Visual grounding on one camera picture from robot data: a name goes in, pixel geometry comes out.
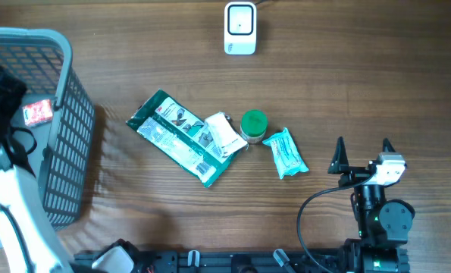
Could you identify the white small sachet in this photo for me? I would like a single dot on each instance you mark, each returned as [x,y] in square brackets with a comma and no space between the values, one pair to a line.
[225,137]

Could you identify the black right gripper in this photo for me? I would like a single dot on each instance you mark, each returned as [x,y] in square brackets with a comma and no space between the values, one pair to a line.
[339,163]

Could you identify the green 3M package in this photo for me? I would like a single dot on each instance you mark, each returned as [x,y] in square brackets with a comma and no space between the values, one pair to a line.
[181,135]

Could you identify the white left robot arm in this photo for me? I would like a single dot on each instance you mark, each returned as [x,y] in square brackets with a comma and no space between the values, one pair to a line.
[29,241]

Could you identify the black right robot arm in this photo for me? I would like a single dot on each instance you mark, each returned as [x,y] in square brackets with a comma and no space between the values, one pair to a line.
[384,225]

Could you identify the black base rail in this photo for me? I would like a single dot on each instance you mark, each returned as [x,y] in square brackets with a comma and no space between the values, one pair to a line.
[226,262]

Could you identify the red small packet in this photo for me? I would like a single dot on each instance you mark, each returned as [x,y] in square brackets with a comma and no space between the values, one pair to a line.
[37,113]

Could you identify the white barcode scanner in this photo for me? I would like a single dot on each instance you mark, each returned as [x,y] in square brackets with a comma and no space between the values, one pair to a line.
[240,28]

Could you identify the green lid jar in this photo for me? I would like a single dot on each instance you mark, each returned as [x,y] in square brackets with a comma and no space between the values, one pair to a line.
[253,126]

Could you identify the teal tissue pack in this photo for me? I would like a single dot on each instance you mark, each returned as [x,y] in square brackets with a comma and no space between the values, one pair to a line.
[286,156]

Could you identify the grey plastic basket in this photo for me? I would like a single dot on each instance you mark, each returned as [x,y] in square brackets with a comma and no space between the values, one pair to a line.
[43,60]

